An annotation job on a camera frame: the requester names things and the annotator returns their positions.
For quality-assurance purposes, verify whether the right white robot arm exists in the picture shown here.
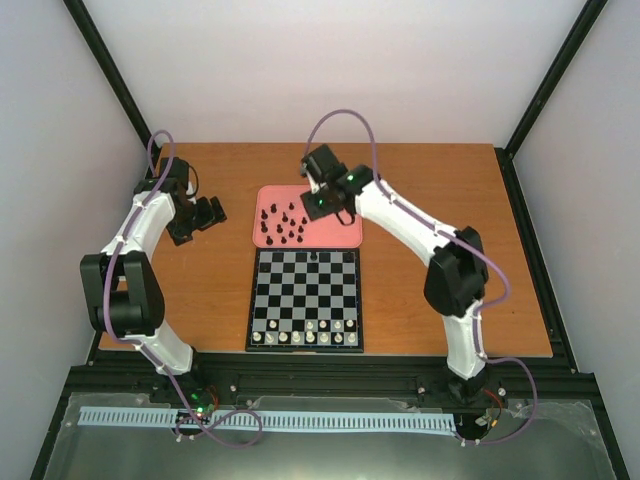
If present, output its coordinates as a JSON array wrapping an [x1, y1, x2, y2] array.
[[300, 144, 488, 405]]

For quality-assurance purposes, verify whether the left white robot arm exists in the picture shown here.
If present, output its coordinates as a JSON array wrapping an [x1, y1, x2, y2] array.
[[80, 158, 226, 403]]

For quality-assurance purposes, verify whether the pink plastic tray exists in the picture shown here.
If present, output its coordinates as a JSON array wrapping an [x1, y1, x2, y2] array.
[[252, 185, 363, 248]]

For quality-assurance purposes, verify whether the black and white chessboard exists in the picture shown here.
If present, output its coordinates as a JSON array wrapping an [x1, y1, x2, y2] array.
[[245, 248, 364, 354]]

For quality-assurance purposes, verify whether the clear acrylic sheet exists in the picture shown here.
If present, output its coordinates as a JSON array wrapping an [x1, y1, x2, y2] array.
[[44, 394, 614, 479]]

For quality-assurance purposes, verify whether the black aluminium frame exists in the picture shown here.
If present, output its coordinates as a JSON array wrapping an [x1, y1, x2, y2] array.
[[32, 1, 629, 479]]

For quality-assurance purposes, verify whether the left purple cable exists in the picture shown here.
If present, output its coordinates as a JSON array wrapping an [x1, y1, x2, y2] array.
[[103, 129, 263, 447]]

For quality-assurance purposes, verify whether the light blue cable duct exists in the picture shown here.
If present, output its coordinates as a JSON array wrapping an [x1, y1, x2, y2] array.
[[77, 406, 456, 436]]

